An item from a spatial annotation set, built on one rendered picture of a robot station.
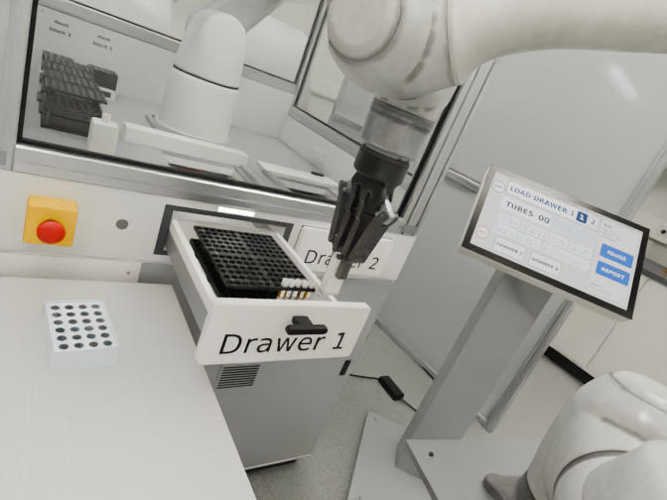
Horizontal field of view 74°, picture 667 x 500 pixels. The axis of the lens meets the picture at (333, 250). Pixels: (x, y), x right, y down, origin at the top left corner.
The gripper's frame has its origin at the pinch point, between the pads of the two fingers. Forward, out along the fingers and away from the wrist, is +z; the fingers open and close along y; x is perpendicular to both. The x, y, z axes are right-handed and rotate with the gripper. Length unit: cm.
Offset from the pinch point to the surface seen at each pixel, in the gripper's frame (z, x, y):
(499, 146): -26, -152, 100
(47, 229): 11.0, 36.6, 27.2
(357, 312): 7.5, -8.6, 0.6
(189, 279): 12.5, 15.8, 16.8
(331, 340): 13.7, -5.5, 0.6
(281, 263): 9.3, -2.6, 19.7
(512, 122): -38, -153, 99
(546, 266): -1, -85, 14
